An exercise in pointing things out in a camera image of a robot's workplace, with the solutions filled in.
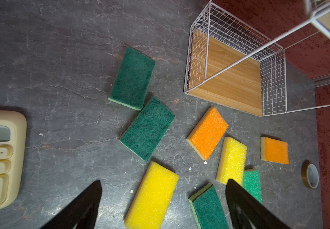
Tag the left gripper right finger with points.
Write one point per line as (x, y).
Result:
(246, 212)

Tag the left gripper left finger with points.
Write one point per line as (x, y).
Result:
(81, 213)

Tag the dark green sponge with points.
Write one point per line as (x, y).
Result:
(132, 80)
(207, 209)
(146, 131)

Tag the light green sponge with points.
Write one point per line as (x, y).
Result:
(251, 183)

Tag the yellow sponge centre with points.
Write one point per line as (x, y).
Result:
(232, 161)

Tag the yellow sponge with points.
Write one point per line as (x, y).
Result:
(150, 204)
(232, 161)

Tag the yellow sponge lower left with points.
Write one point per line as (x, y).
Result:
(150, 204)

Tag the orange sponge right upper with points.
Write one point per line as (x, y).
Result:
(273, 150)

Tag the orange sponge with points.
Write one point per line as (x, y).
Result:
(273, 150)
(207, 133)

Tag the orange sponge centre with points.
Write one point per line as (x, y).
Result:
(207, 133)

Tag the cream calculator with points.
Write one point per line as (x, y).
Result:
(13, 132)

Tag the white wire wooden shelf rack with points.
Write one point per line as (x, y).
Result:
(232, 64)

